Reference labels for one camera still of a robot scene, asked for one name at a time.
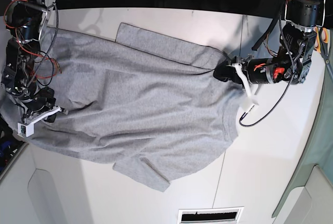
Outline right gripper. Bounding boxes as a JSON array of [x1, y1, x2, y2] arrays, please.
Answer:
[[12, 87, 57, 123]]

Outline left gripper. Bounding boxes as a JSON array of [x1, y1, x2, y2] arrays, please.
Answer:
[[213, 55, 292, 85]]

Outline grey t-shirt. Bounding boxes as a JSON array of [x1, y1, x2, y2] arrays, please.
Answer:
[[5, 22, 240, 193]]

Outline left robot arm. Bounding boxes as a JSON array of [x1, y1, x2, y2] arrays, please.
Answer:
[[213, 0, 326, 84]]

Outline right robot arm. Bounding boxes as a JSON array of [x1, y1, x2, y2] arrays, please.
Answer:
[[1, 0, 58, 122]]

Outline bin with blue items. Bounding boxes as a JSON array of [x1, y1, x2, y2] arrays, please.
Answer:
[[1, 116, 27, 180]]

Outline black braided cable right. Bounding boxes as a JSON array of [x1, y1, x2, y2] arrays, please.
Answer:
[[239, 20, 297, 128]]

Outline orange handled scissors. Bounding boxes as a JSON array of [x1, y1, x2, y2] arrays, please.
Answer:
[[314, 27, 332, 80]]

